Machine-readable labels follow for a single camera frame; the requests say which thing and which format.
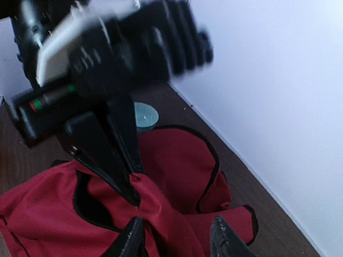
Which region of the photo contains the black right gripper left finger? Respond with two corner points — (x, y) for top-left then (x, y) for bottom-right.
(104, 217), (146, 257)

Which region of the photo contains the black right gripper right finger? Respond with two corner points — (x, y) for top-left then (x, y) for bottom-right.
(210, 216), (256, 257)

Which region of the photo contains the red student backpack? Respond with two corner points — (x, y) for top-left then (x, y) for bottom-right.
(1, 125), (258, 256)

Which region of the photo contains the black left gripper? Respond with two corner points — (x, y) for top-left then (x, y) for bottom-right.
(8, 79), (144, 206)

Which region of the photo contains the light blue ceramic bowl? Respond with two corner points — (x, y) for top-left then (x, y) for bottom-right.
(134, 102), (159, 134)

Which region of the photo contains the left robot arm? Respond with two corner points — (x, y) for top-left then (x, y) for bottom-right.
(1, 1), (150, 256)

